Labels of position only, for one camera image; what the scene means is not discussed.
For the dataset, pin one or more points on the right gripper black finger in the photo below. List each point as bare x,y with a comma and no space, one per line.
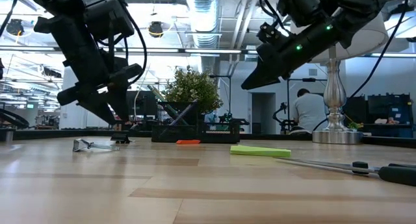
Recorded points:
260,74

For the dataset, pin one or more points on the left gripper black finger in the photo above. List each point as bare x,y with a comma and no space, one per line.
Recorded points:
91,100
120,91

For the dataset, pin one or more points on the teal pencil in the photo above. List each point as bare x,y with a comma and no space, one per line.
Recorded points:
155,93
162,95

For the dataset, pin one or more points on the black binder clip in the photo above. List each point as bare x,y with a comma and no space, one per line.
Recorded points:
79,145
119,138

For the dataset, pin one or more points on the dark brown pen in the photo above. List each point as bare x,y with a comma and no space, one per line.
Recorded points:
183,113

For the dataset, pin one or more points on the green sticky note pad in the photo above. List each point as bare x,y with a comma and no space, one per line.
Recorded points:
260,151

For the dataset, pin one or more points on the orange eraser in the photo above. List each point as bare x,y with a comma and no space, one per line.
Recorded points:
188,141

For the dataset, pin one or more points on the red and black scissors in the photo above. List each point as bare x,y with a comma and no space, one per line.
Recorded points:
390,174

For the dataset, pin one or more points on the background black robot arm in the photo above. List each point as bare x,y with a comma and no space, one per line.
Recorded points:
281,117

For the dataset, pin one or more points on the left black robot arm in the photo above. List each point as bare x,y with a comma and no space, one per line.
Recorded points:
55,0

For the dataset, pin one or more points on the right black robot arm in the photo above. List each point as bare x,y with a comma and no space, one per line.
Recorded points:
357,6

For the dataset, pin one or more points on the black mesh desk organizer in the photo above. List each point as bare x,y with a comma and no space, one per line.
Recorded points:
182,134

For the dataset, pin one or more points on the black monitor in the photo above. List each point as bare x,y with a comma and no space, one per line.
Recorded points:
143,104

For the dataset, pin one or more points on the silver lamp with white shade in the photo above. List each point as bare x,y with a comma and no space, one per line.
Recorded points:
334,97

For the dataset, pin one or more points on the person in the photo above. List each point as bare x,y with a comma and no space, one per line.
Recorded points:
308,112

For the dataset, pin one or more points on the small potted green plant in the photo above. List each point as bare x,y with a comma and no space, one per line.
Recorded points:
191,87

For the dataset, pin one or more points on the black ceiling spotlight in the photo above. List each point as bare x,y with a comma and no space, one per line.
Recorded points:
156,29
14,26

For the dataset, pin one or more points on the blue storage cabinet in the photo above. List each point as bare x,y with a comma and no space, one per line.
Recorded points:
390,113

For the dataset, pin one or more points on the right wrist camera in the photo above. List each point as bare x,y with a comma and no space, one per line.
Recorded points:
271,32

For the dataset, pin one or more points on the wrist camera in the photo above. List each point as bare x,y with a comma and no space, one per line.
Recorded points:
110,16
271,32

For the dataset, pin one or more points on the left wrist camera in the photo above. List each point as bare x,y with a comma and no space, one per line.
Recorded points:
110,16

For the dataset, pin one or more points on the black aluminium table frame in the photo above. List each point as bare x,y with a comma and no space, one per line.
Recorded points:
276,137

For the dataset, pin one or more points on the silver ceiling air duct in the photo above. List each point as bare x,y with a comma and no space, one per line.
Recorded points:
203,16

